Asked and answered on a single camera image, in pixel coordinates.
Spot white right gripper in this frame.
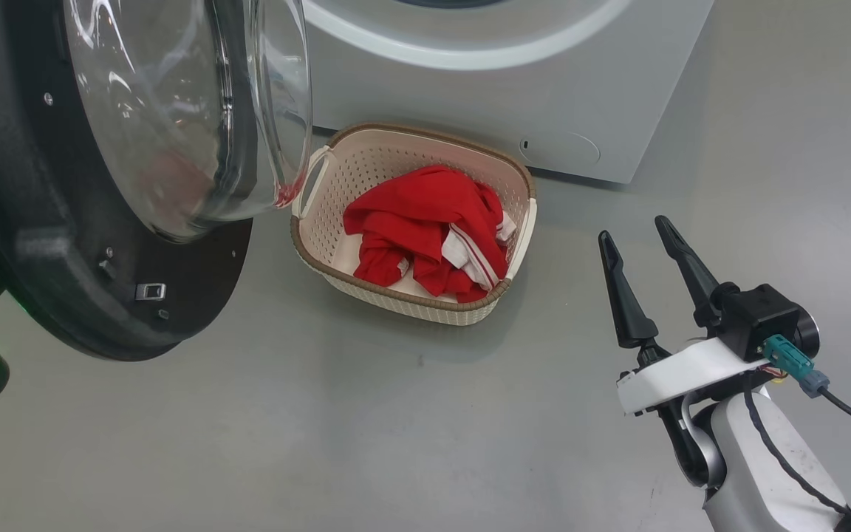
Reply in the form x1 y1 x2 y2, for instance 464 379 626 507
598 216 772 416

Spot black round glass washer door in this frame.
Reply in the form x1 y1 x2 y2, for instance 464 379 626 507
0 0 314 363

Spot red garment white striped cuffs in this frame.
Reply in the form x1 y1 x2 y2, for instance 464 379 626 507
343 164 517 296

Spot white front-load washing machine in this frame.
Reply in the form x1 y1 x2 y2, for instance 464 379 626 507
300 0 716 185

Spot cream perforated laundry basket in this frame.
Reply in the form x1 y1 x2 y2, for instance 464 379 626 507
290 122 539 327

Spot round white filter cover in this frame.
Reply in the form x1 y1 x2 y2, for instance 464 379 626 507
519 131 602 168

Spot teal right camera cable connector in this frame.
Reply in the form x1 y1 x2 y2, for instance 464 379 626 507
762 334 851 445

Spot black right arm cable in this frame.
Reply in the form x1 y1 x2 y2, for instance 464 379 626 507
742 383 851 518

